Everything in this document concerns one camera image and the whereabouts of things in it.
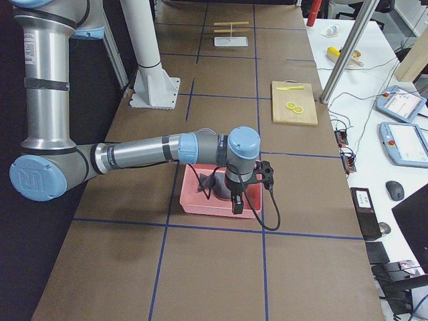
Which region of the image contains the black computer mouse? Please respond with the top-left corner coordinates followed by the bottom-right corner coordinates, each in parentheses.
top-left (385, 181), bottom-right (405, 201)

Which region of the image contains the aluminium frame post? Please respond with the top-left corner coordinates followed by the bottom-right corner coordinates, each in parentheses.
top-left (320, 0), bottom-right (379, 104)

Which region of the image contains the bamboo cutting board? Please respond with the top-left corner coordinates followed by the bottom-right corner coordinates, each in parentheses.
top-left (272, 81), bottom-right (318, 126)

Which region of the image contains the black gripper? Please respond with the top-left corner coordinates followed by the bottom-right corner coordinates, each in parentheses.
top-left (225, 165), bottom-right (262, 214)

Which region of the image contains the orange connector block near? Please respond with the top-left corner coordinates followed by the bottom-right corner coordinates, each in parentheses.
top-left (340, 146), bottom-right (356, 175)

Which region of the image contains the grey cloth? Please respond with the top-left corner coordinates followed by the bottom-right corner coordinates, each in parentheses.
top-left (197, 172), bottom-right (231, 201)

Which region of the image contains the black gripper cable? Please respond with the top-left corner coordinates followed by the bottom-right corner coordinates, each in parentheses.
top-left (187, 162), bottom-right (281, 231)

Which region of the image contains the black box device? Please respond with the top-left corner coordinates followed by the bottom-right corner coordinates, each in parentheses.
top-left (350, 187), bottom-right (381, 241)

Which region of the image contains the orange connector block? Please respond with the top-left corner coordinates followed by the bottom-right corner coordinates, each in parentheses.
top-left (340, 146), bottom-right (356, 175)
top-left (334, 129), bottom-right (348, 147)

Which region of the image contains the lemon slice rear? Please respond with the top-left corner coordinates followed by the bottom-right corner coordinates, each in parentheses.
top-left (286, 102), bottom-right (296, 110)

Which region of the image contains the wooden toy with banana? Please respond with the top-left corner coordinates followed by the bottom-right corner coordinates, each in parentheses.
top-left (326, 46), bottom-right (364, 70)

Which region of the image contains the black monitor corner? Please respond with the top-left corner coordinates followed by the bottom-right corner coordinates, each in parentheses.
top-left (392, 185), bottom-right (428, 273)

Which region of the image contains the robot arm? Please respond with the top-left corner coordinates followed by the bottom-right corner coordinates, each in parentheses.
top-left (9, 1), bottom-right (262, 214)

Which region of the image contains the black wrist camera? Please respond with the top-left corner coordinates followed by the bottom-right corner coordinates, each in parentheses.
top-left (255, 160), bottom-right (274, 190)

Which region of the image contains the pink plastic bin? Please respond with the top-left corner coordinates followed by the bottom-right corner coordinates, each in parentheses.
top-left (179, 165), bottom-right (263, 219)

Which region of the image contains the yellow plastic knife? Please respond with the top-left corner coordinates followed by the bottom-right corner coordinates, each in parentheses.
top-left (276, 86), bottom-right (305, 91)

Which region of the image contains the wooden rod outer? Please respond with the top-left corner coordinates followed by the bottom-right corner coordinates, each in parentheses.
top-left (213, 21), bottom-right (249, 26)

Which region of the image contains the orange connector block far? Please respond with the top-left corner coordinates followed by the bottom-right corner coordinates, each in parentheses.
top-left (334, 129), bottom-right (348, 147)

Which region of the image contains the white bottle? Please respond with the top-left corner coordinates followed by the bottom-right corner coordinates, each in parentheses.
top-left (326, 24), bottom-right (340, 37)

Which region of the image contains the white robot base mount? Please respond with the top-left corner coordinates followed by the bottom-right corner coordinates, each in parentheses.
top-left (120, 0), bottom-right (181, 110)

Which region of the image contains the teach pendant near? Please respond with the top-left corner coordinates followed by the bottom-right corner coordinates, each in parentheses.
top-left (379, 122), bottom-right (427, 168)

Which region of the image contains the teach pendant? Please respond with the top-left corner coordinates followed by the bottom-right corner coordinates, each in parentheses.
top-left (379, 122), bottom-right (427, 168)
top-left (375, 85), bottom-right (427, 124)

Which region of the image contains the white rack tray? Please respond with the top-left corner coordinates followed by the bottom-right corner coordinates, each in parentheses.
top-left (214, 37), bottom-right (249, 47)

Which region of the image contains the teach pendant far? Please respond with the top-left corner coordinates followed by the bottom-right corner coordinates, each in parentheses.
top-left (375, 85), bottom-right (427, 124)

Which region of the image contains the red cylinder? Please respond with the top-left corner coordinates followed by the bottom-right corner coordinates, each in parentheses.
top-left (306, 0), bottom-right (322, 27)

